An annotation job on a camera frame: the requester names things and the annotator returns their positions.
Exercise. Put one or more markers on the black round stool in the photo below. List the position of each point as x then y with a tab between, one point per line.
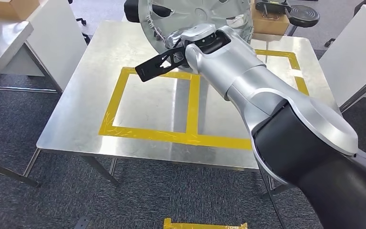
304	15

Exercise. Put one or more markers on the black carrying case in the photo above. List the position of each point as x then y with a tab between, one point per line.
131	11

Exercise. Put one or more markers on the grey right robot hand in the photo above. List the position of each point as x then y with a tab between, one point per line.
174	38

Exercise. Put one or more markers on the small yellow table tape rectangle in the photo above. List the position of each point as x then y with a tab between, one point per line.
116	94

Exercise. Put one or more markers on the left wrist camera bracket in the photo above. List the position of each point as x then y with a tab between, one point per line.
82	222

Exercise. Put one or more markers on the brown cardboard box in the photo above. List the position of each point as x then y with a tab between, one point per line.
6	9
268	27

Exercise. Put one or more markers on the black handheld controller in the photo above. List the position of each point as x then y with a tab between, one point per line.
271	6

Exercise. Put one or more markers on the steel workbench table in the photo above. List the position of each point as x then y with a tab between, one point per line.
82	94

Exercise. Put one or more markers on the white cabinet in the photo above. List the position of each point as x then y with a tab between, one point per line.
350	57
56	38

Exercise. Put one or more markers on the silver wheel cover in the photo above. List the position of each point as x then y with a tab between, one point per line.
195	12

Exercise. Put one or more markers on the yellow floor tape square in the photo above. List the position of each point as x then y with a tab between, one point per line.
202	225

